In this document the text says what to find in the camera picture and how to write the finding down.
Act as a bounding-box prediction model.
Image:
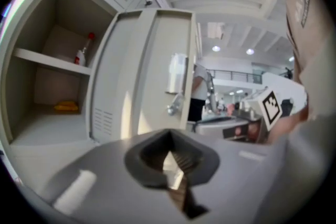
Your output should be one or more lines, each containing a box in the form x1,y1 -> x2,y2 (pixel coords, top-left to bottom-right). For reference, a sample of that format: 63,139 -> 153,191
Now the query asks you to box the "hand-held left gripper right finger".
170,129 -> 286,224

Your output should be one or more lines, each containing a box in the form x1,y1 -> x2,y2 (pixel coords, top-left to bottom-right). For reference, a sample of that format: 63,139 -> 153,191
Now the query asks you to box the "clear bottle with red cap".
74,32 -> 96,67

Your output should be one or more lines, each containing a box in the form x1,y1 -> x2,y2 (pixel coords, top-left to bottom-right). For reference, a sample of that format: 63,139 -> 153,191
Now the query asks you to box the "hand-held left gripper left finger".
31,129 -> 190,224

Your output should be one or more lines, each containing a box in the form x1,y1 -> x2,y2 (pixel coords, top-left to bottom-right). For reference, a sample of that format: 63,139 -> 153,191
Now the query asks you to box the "person's beige shirt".
272,0 -> 336,124

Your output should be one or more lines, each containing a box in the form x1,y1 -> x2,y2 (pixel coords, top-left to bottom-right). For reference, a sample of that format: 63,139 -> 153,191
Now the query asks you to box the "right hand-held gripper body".
238,88 -> 284,131

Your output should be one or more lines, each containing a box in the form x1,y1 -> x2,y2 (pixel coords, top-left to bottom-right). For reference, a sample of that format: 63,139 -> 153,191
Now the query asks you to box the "black balcony railing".
206,68 -> 263,84

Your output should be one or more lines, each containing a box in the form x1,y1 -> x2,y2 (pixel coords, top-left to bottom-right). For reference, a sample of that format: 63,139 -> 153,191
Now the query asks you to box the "person's right forearm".
266,107 -> 310,144

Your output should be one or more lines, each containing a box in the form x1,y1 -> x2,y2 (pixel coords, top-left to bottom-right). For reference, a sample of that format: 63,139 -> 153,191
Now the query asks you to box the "grey metal locker cabinet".
0,0 -> 171,192

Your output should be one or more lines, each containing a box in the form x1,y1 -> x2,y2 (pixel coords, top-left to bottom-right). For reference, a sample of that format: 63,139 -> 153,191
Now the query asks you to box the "yellow cloth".
54,101 -> 79,113

